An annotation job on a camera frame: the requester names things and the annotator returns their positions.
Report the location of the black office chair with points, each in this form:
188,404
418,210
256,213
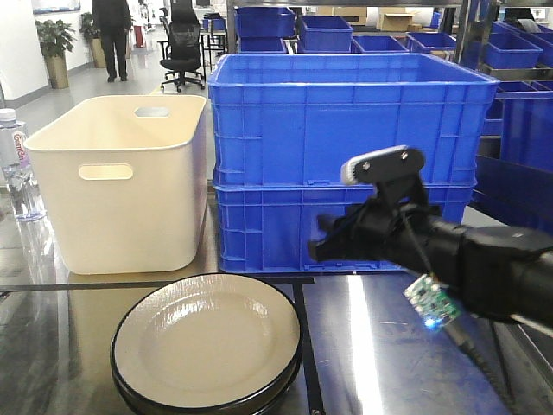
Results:
183,51

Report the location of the green circuit board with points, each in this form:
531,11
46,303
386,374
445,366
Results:
431,302

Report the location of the person in dark clothes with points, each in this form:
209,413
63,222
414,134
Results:
113,20

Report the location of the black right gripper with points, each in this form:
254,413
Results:
370,231

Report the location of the cream plastic storage bin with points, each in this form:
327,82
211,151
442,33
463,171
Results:
124,182

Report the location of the large blue lower crate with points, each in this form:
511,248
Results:
266,229

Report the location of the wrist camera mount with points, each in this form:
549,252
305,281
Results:
394,171

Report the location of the large blue upper crate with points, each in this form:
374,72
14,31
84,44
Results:
294,119

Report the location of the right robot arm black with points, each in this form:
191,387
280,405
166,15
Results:
497,272

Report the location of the potted plant gold pot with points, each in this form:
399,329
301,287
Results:
55,38

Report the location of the large blue crate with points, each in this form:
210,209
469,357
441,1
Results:
294,119
266,229

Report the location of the clear plastic water bottle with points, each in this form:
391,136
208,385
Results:
17,171

